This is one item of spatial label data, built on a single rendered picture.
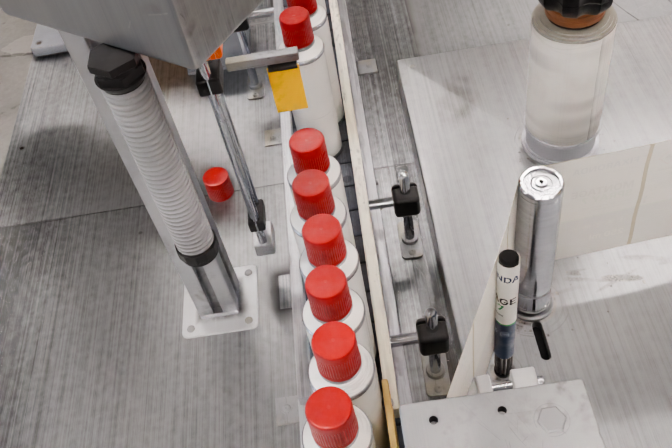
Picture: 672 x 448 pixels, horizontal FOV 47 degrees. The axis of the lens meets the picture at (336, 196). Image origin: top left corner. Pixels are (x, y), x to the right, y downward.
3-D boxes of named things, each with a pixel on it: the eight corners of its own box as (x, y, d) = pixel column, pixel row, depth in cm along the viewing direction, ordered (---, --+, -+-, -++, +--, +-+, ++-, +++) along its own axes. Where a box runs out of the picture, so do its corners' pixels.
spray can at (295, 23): (344, 160, 96) (319, 25, 81) (303, 166, 97) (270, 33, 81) (340, 131, 100) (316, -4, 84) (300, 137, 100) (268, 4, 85)
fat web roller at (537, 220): (558, 318, 78) (576, 197, 64) (513, 325, 78) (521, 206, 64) (546, 281, 81) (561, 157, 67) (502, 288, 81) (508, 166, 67)
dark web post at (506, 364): (514, 377, 75) (522, 263, 61) (495, 380, 75) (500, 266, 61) (509, 361, 76) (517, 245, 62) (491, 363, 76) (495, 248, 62)
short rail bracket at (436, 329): (452, 383, 81) (449, 321, 72) (392, 391, 81) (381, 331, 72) (446, 355, 83) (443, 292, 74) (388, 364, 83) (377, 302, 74)
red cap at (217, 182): (211, 182, 104) (205, 165, 102) (236, 182, 103) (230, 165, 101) (205, 201, 102) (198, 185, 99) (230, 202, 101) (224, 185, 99)
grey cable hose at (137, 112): (221, 266, 64) (136, 67, 48) (178, 272, 64) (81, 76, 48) (221, 232, 66) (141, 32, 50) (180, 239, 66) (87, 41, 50)
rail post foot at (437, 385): (452, 395, 80) (451, 391, 79) (427, 398, 80) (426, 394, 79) (444, 347, 83) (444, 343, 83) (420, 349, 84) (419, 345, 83)
